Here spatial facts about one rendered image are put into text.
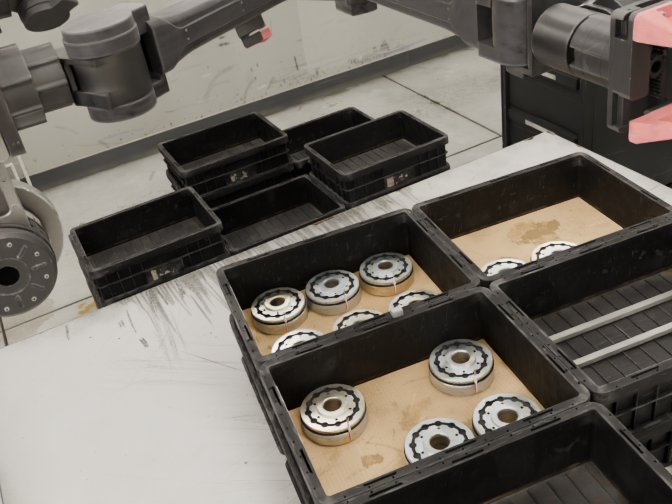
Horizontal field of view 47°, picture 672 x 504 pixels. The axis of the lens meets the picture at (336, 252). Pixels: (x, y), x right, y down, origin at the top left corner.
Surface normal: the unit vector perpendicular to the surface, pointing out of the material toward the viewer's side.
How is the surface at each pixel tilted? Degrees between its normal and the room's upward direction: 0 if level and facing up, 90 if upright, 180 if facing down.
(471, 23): 90
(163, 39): 89
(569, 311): 0
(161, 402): 0
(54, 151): 90
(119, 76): 89
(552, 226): 0
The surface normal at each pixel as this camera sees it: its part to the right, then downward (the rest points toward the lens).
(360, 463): -0.15, -0.82
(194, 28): 0.83, 0.19
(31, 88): 0.43, 0.27
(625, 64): -0.88, 0.37
